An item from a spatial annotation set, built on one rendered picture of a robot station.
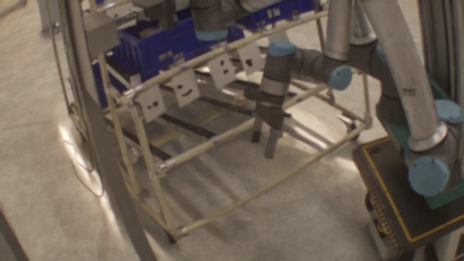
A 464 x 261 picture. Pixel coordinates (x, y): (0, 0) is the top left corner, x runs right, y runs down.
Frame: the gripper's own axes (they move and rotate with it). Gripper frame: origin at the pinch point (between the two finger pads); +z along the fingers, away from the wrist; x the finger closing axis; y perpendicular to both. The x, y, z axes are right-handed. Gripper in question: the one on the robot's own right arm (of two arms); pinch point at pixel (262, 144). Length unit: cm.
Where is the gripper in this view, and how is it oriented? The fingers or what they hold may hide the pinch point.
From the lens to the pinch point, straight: 192.2
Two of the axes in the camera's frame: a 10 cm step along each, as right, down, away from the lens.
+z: -1.9, 9.3, 3.0
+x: -2.9, -3.5, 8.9
